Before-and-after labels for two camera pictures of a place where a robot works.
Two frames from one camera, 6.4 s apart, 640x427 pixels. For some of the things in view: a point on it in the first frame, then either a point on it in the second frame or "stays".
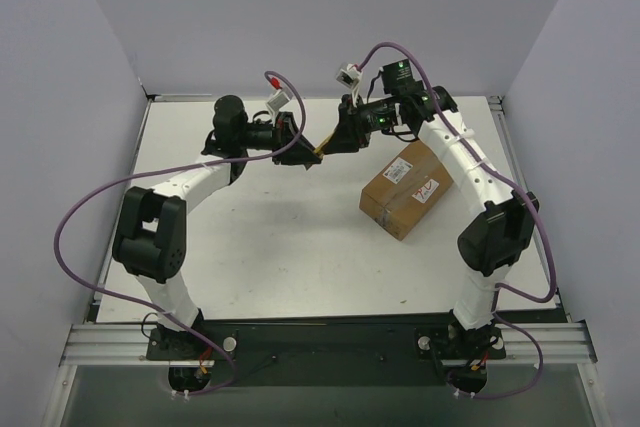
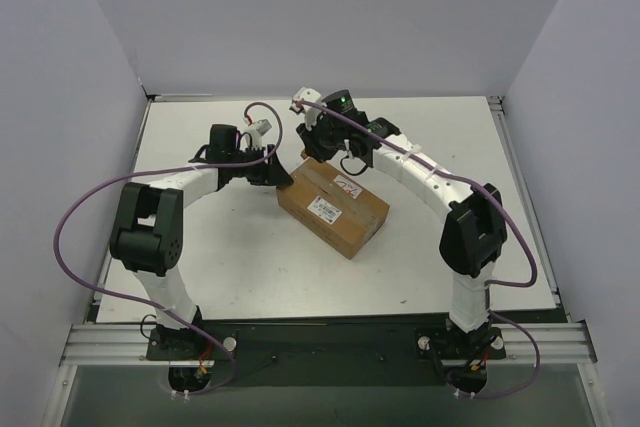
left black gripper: x=285 y=138 to x=269 y=163
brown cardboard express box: x=407 y=189 to x=333 y=208
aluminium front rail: x=528 y=344 stays
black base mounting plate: x=325 y=351 stays
